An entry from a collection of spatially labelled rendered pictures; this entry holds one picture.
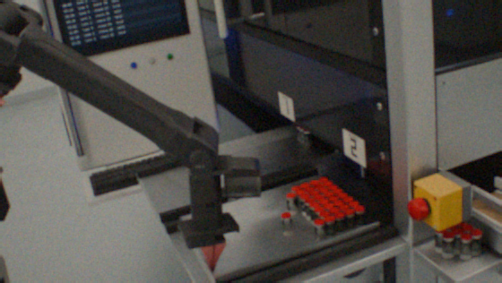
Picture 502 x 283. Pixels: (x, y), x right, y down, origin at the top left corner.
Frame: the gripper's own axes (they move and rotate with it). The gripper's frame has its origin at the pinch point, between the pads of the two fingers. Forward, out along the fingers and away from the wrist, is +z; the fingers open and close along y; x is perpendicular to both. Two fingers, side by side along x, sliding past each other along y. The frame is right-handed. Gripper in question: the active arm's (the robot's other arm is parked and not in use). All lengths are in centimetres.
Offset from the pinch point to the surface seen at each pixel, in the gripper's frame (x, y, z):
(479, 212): -17, 48, -9
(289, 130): 54, 40, -5
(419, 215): -19.8, 31.6, -13.1
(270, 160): 42, 29, -2
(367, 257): -10.7, 27.3, -1.1
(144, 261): 157, 7, 88
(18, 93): 544, -61, 82
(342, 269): -11.1, 22.0, -0.2
